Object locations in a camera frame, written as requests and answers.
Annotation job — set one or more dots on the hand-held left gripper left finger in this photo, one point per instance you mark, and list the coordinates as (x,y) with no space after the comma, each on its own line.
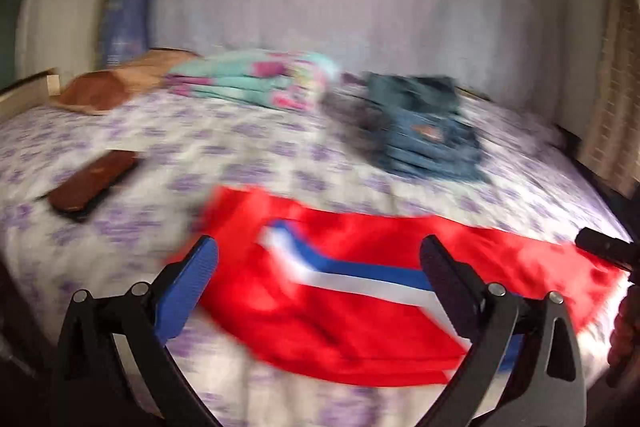
(190,287)

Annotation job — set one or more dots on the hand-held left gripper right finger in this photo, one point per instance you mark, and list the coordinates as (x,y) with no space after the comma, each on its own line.
(440,277)

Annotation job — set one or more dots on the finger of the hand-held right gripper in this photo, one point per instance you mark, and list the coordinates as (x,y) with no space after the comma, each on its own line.
(600,244)

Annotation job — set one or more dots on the red pants with blue-white stripe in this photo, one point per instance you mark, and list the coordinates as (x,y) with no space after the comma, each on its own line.
(350,307)

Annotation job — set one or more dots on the folded dark green pants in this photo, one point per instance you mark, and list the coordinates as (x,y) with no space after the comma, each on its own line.
(400,89)

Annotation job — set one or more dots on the person's right hand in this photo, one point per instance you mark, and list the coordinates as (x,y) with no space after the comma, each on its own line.
(627,332)

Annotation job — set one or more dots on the folded blue jeans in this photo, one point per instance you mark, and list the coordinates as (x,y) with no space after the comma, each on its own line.
(430,147)

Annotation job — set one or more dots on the beige checked curtain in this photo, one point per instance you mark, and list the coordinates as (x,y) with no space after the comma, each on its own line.
(615,107)

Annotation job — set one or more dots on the brown leather wallet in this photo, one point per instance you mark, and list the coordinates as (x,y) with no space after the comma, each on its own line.
(90,184)

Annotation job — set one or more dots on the bed with purple floral sheet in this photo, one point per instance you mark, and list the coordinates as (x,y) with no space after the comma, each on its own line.
(225,147)

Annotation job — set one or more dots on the folded teal floral quilt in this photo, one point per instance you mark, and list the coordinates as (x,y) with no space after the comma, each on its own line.
(240,82)

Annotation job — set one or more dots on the brown satin pillow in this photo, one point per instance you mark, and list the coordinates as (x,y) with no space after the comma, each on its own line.
(100,92)

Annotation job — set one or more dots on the blue floral hanging cloth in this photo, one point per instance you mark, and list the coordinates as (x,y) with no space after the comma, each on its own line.
(130,7)

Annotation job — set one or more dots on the window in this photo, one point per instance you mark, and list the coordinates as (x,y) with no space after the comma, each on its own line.
(12,32)

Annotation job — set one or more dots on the gold bed frame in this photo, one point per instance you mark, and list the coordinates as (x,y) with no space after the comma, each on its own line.
(25,94)

